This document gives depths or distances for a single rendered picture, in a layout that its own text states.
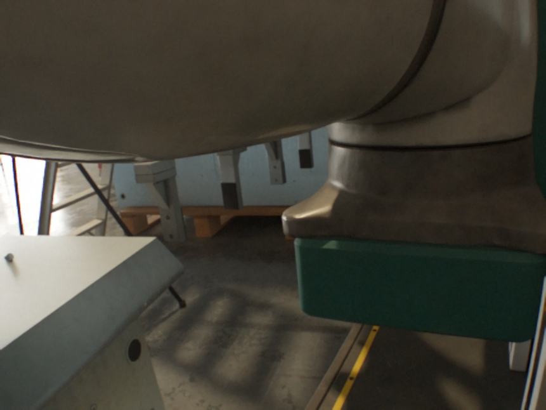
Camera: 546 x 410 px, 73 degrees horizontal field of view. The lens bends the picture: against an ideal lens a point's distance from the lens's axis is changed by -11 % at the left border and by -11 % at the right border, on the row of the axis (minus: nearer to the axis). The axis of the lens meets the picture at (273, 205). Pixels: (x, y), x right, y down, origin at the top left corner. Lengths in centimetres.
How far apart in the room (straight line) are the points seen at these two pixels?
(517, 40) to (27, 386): 44
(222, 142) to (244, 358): 125
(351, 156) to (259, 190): 213
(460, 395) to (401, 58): 63
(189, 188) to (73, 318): 221
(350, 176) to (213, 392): 106
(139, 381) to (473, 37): 53
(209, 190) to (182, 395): 151
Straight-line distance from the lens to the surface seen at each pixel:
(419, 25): 19
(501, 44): 25
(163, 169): 47
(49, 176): 206
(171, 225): 50
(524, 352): 80
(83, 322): 43
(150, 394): 62
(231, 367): 136
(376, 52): 17
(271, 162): 72
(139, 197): 284
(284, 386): 126
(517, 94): 28
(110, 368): 53
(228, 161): 59
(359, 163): 27
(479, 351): 85
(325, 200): 28
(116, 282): 48
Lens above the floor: 82
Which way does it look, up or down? 16 degrees down
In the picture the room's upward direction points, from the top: 6 degrees counter-clockwise
